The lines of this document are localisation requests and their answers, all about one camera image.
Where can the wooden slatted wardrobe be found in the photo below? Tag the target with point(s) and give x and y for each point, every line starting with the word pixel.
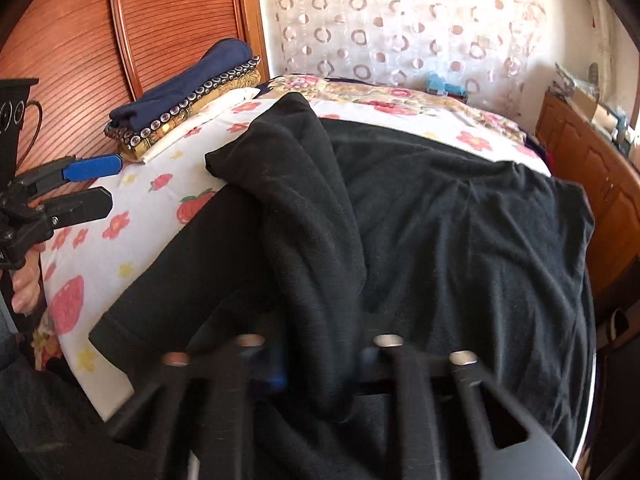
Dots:
pixel 90 56

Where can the floral bed blanket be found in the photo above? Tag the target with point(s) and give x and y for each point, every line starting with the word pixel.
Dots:
pixel 410 100

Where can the circle pattern sheer curtain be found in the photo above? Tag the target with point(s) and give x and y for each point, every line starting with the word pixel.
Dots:
pixel 502 53

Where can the person's left hand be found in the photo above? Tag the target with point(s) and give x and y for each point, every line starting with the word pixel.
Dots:
pixel 26 282

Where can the white strawberry print sheet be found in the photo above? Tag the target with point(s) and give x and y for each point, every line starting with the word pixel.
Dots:
pixel 85 268

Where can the blue toy on bed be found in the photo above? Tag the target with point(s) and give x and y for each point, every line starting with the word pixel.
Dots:
pixel 437 85

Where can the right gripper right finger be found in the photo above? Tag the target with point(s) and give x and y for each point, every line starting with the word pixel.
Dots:
pixel 370 368

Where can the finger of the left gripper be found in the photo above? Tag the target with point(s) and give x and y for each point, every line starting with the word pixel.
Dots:
pixel 90 168
pixel 66 210

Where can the black t-shirt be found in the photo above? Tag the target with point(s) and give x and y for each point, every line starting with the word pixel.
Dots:
pixel 325 228

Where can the wooden sideboard cabinet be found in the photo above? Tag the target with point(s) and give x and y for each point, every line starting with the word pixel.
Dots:
pixel 582 155

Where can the navy folded blanket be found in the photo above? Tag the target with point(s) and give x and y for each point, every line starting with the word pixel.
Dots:
pixel 224 55

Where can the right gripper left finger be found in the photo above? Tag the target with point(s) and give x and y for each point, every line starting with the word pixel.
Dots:
pixel 274 372

